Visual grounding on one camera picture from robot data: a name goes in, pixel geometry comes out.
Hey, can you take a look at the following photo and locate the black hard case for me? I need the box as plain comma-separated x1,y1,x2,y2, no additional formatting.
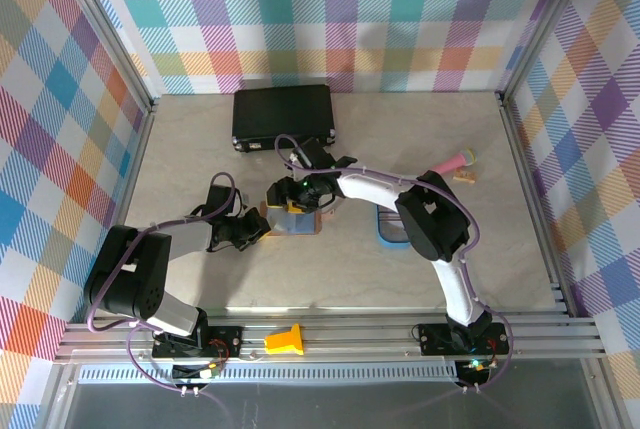
231,83,337,154

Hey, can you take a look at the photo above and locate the blue oval tray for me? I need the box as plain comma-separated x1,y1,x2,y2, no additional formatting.
374,206,414,250

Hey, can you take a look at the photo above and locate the yellow printed plastic part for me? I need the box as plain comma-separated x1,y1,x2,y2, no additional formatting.
263,323,306,356

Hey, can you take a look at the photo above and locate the pink toy microphone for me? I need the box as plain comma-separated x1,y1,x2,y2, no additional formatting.
436,147,479,175

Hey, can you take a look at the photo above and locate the grey metal panel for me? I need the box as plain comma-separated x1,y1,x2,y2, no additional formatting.
42,363,621,429

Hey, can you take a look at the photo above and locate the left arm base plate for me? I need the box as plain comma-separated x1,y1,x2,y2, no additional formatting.
151,324,245,359

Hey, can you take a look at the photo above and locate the left aluminium side rail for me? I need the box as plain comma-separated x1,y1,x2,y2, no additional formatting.
89,98,159,323

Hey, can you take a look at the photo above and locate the aluminium side rail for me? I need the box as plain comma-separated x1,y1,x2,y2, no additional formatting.
495,92,574,318
89,98,159,323

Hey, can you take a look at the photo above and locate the aluminium slotted base rail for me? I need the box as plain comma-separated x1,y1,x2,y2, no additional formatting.
54,311,609,365

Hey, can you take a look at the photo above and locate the slotted grey cable duct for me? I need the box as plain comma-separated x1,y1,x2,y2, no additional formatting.
77,366,461,384

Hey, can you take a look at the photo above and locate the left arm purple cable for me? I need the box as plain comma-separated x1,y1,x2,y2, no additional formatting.
87,172,237,395

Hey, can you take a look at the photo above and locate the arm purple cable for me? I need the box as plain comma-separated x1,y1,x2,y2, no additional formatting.
87,172,237,395
274,133,514,391

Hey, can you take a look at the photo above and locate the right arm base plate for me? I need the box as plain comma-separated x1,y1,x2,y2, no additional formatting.
417,322,511,356

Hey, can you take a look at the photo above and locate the right aluminium side rail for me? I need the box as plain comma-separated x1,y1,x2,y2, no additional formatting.
495,92,574,318

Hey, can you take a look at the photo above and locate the left aluminium frame post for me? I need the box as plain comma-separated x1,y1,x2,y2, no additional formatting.
52,0,157,113

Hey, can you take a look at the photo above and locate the aluminium frame post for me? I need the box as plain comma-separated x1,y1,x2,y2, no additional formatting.
52,0,157,113
498,0,601,100

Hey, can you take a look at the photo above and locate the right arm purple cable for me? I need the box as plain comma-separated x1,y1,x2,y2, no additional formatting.
274,133,514,391

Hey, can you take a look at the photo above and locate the right aluminium frame post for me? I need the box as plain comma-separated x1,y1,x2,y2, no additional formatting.
498,0,601,100

